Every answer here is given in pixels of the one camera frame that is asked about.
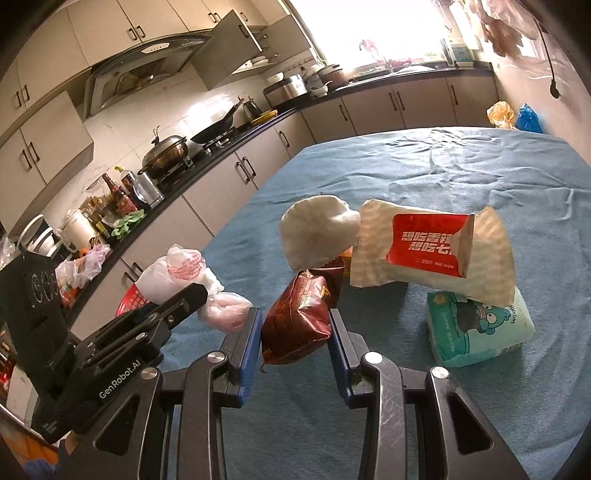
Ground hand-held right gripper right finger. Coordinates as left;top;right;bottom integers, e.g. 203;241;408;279
327;308;529;480

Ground steel cup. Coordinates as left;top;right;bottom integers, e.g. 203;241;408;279
137;173;165;208

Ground clear plastic bag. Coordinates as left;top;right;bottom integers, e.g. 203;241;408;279
0;235;21;268

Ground blue tablecloth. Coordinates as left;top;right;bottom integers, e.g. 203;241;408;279
159;127;591;480

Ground cluster of small condiment bottles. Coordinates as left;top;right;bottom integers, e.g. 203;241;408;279
78;185;121;241

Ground green cloth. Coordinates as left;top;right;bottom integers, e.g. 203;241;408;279
111;209;147;241

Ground sauce bottle yellow cap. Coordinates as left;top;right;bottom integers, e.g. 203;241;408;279
117;166;148;210

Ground dark sauce bottle red label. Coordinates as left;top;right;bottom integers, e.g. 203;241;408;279
102;173;131;217

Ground grey wall kitchen cabinets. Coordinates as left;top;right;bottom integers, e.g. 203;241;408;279
0;0;315;222

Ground yellow plastic bag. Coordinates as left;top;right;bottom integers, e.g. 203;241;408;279
487;100;515;129

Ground teal cartoon tissue pack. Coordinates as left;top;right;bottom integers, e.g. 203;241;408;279
426;286;536;368

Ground white dish rack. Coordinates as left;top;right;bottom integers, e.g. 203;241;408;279
16;215;70;259

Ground white paper towel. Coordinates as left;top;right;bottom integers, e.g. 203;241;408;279
279;195;362;271

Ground black kitchen countertop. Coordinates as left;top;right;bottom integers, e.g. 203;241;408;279
0;62;495;305

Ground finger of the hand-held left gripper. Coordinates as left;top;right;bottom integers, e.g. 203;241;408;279
74;282;208;371

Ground cooking pots with lids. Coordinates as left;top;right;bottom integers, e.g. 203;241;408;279
305;64;349;90

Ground grey base kitchen cabinets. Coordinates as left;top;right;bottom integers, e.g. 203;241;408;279
65;69;504;342

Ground small blue white carton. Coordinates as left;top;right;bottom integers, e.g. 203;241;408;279
450;44;476;68

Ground pink plastic bag of food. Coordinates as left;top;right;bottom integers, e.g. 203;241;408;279
55;244;112;283

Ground hanging plastic bags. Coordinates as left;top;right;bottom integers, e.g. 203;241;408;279
466;0;543;58

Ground steel range hood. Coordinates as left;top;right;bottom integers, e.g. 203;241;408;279
83;30;214;121

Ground black frying pan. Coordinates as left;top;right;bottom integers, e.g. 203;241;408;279
190;98;245;145

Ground brown snack packet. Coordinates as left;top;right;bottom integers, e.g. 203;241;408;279
261;261;346;366

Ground white red printed plastic bag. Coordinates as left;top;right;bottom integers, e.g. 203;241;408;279
135;244;254;334

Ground kitchen window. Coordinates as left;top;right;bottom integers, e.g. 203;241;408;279
286;0;467;70

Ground steel wok with lid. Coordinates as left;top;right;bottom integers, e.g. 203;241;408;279
139;126;191;178

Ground steel rice cooker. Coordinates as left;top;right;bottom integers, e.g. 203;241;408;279
263;74;309;109

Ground red plastic basket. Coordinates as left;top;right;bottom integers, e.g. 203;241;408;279
115;284;153;317

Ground dark steel kettle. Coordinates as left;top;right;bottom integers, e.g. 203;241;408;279
242;95;264;121

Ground white electric kettle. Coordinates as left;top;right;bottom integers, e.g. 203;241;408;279
60;209;100;252

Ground black power cable with plug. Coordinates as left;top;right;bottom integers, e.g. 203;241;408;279
533;0;563;99

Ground striped wet wipe packet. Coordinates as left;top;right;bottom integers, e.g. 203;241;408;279
349;199;517;308

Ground blue plastic bag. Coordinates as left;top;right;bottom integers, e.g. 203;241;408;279
515;102;544;134

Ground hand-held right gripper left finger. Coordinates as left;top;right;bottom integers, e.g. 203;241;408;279
69;307;264;480

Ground gas stove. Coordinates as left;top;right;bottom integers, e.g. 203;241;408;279
157;127;241;185

